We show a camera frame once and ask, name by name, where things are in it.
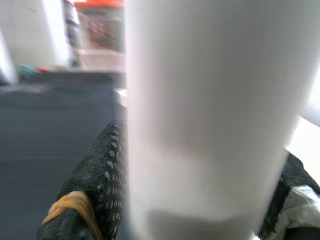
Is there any white plastic table leg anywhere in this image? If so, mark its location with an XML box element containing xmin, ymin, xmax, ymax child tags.
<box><xmin>124</xmin><ymin>0</ymin><xmax>320</xmax><ymax>240</ymax></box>

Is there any tan rubber band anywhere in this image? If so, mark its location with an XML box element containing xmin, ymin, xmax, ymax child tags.
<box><xmin>41</xmin><ymin>190</ymin><xmax>103</xmax><ymax>240</ymax></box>

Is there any black tablecloth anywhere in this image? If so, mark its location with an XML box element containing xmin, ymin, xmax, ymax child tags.
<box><xmin>0</xmin><ymin>69</ymin><xmax>128</xmax><ymax>240</ymax></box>

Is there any beige cloth covered stand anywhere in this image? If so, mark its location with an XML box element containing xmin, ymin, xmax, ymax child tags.
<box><xmin>74</xmin><ymin>48</ymin><xmax>127</xmax><ymax>71</ymax></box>

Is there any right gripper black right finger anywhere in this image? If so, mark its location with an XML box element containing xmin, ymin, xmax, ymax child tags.
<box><xmin>258</xmin><ymin>147</ymin><xmax>320</xmax><ymax>240</ymax></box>

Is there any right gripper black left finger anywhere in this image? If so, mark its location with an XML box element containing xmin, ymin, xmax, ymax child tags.
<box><xmin>36</xmin><ymin>119</ymin><xmax>130</xmax><ymax>240</ymax></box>

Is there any teal plush toy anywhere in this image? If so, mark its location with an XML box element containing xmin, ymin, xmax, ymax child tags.
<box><xmin>16</xmin><ymin>64</ymin><xmax>38</xmax><ymax>78</ymax></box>

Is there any orange lidded storage box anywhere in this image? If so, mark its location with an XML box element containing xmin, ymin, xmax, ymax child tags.
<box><xmin>74</xmin><ymin>0</ymin><xmax>126</xmax><ymax>53</ymax></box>

